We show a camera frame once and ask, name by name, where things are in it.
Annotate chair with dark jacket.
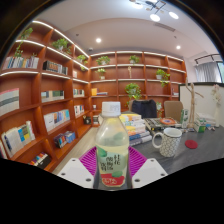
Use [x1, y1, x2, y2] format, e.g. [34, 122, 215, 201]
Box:
[129, 99, 158, 119]

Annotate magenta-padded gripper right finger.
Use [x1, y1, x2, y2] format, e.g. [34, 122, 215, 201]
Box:
[128, 145, 168, 190]

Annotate white triangle-patterned mug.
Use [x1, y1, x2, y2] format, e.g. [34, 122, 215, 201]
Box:
[152, 127, 183, 158]

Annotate beige chair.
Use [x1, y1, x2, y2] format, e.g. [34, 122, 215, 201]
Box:
[163, 100, 184, 123]

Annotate stack of colourful books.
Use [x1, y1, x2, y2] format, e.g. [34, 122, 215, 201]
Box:
[119, 113, 153, 147]

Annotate tall white green carton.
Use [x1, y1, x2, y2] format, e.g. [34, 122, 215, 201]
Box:
[180, 108, 190, 129]

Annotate clear drink bottle white cap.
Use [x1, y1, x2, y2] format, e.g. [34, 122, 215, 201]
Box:
[94, 101, 130, 190]

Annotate stack of dark books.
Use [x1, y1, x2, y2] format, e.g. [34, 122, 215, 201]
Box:
[143, 117, 183, 134]

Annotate ceiling lights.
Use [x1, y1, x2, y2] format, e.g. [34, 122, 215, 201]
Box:
[94, 0, 183, 51]

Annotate flat round red coaster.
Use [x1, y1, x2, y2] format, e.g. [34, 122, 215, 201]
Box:
[184, 139, 199, 150]

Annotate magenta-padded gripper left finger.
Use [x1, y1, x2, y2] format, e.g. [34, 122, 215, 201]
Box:
[57, 145, 101, 190]

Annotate green white box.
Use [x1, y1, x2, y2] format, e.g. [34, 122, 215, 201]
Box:
[194, 119, 208, 134]

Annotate orange wooden shelf unit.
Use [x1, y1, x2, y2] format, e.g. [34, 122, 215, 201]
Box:
[0, 19, 188, 173]

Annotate grey window curtain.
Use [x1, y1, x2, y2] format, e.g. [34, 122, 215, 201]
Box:
[194, 62, 219, 84]

